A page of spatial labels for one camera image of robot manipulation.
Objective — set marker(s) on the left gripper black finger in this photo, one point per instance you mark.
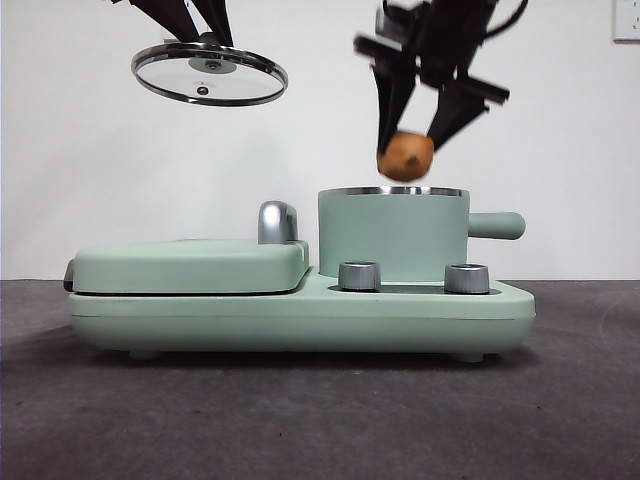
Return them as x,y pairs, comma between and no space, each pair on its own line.
167,17
214,17

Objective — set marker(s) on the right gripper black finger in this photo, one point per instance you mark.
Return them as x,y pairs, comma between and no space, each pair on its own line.
457,112
395,100

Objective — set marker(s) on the brown potato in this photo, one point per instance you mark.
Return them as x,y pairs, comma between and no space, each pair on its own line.
405,157

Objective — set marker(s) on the glass pot lid green knob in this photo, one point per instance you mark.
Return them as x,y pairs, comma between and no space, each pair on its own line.
210,80

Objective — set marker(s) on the mint green steamer pot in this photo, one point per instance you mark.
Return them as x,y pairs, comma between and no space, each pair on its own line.
395,230

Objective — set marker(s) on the silver control knob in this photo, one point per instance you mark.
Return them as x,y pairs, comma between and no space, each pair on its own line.
466,278
359,276

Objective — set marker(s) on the mint green breakfast machine base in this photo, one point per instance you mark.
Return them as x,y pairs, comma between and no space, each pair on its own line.
300,320

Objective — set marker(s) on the mint green griddle cover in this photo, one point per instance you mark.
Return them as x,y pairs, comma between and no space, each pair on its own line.
190,267

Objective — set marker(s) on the pale grey right wrist camera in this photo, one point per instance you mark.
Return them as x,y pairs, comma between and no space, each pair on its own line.
390,15

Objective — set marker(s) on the white wall socket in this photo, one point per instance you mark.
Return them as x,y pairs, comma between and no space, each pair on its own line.
627,20

